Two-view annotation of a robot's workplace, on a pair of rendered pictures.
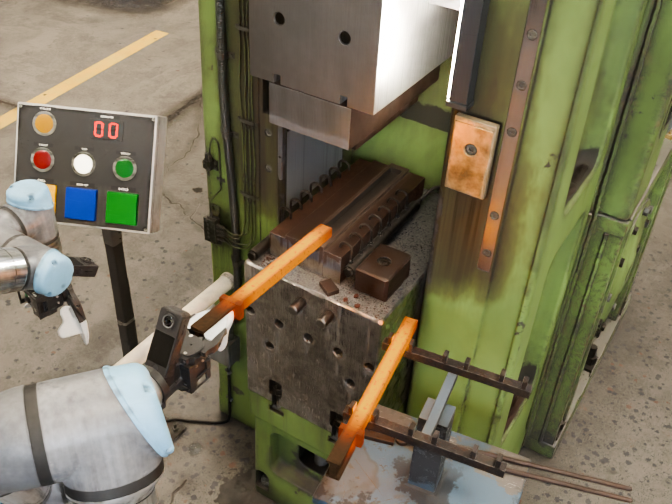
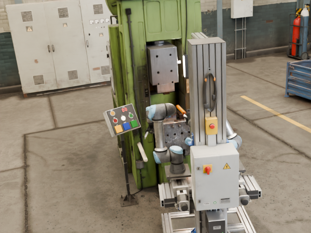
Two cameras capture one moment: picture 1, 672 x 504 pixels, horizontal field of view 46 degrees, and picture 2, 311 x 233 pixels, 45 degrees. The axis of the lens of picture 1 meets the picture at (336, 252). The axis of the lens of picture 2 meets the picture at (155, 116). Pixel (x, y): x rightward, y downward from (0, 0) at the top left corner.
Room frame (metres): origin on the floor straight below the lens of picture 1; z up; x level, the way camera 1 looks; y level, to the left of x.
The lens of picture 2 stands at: (-1.59, 2.82, 2.53)
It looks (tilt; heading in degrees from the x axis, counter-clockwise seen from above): 21 degrees down; 320
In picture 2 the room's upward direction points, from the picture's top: 4 degrees counter-clockwise
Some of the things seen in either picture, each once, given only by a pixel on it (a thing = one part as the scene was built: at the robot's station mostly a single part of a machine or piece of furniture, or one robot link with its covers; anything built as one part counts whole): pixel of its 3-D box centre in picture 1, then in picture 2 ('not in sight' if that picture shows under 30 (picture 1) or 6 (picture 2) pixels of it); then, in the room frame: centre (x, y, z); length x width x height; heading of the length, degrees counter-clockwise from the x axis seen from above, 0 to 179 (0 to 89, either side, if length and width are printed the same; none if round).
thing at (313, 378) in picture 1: (364, 298); (169, 131); (1.61, -0.08, 0.69); 0.56 x 0.38 x 0.45; 150
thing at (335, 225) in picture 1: (360, 204); not in sight; (1.62, -0.05, 0.99); 0.42 x 0.05 x 0.01; 150
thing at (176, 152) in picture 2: not in sight; (175, 154); (0.68, 0.71, 0.98); 0.13 x 0.12 x 0.14; 60
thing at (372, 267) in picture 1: (383, 272); (181, 114); (1.41, -0.11, 0.95); 0.12 x 0.08 x 0.06; 150
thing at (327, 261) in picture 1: (350, 212); (164, 112); (1.63, -0.03, 0.96); 0.42 x 0.20 x 0.09; 150
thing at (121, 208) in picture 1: (122, 208); (133, 123); (1.52, 0.51, 1.01); 0.07 x 0.05 x 0.07; 85
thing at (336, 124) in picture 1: (360, 80); (161, 83); (1.63, -0.03, 1.32); 0.42 x 0.20 x 0.10; 150
